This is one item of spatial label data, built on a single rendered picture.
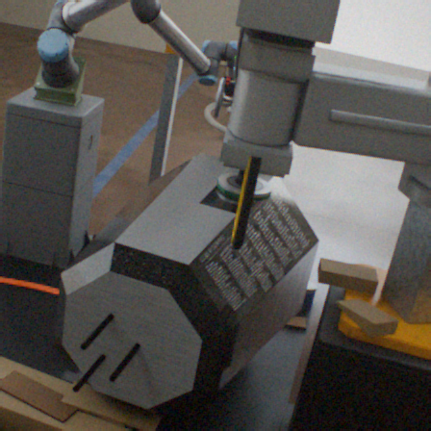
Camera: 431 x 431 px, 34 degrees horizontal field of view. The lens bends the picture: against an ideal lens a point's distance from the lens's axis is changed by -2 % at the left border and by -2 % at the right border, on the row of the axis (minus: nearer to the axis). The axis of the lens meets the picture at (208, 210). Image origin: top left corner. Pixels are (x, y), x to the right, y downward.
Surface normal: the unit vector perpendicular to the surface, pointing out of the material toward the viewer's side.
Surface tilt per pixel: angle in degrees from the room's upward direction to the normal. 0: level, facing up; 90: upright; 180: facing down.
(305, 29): 90
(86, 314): 90
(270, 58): 90
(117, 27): 90
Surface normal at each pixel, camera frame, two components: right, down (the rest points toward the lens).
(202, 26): -0.15, 0.36
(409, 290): -0.95, -0.05
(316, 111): 0.08, 0.40
